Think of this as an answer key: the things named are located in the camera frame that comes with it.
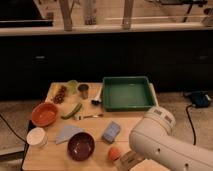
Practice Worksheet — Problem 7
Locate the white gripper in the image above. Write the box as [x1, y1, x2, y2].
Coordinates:
[115, 151, 144, 171]

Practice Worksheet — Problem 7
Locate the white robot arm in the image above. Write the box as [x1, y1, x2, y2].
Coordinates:
[116, 106, 213, 171]

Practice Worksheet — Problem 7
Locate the purple bowl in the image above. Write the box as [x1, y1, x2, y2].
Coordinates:
[67, 132, 95, 161]

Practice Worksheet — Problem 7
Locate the orange bowl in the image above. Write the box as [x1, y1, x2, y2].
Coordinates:
[31, 102, 58, 127]

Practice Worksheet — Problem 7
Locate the orange ball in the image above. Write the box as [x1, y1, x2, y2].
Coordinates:
[108, 147, 121, 162]

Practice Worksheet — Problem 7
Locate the blue sponge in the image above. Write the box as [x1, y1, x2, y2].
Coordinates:
[102, 121, 121, 143]

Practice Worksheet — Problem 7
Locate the green plastic tray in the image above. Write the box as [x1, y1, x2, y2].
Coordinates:
[102, 76, 156, 112]

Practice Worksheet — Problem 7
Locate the black and white spoon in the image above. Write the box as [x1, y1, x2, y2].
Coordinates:
[91, 88, 102, 105]

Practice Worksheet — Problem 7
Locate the light blue cloth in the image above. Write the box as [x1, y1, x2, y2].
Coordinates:
[55, 125, 83, 144]

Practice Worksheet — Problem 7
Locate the green cucumber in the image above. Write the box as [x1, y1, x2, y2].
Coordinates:
[61, 103, 82, 119]

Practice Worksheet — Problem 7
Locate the metal cup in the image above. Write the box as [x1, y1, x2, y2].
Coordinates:
[78, 84, 89, 99]

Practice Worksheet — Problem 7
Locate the green cup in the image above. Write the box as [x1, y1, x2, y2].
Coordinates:
[67, 80, 78, 94]

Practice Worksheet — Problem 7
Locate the dark blue floor device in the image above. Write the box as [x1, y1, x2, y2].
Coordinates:
[184, 91, 211, 108]

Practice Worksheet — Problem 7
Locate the white cup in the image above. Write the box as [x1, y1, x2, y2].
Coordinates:
[26, 127, 47, 148]

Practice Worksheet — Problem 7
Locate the black cable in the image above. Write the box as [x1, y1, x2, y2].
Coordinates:
[185, 104, 198, 146]
[0, 114, 28, 145]

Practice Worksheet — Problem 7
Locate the black cable at left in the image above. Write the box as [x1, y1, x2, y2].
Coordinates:
[0, 114, 28, 145]

